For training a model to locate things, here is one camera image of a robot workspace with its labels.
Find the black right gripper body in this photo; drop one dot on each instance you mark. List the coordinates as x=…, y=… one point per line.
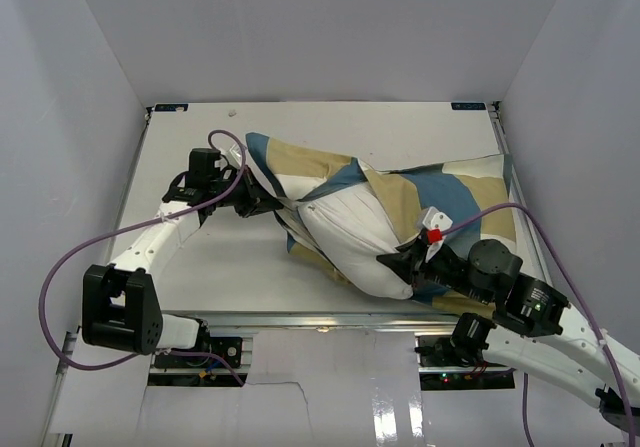
x=443, y=269

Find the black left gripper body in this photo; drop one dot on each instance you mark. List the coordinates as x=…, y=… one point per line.
x=241, y=196

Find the blue tan white pillowcase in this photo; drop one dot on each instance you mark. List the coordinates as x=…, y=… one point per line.
x=460, y=189

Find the white pillow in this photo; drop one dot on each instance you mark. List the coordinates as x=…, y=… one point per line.
x=342, y=224

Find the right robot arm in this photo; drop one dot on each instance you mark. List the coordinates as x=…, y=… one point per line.
x=533, y=327

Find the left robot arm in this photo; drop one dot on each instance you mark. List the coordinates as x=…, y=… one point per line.
x=120, y=306

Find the blue left corner sticker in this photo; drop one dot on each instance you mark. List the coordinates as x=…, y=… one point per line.
x=171, y=107

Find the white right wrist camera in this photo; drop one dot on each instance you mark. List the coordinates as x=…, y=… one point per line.
x=432, y=223

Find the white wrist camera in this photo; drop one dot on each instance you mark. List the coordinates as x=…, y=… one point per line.
x=432, y=223
x=233, y=156

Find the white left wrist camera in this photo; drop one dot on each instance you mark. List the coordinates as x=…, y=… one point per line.
x=233, y=156

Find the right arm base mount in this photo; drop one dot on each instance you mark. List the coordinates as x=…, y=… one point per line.
x=458, y=361

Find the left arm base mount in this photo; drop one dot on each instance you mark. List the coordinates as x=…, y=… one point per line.
x=213, y=362

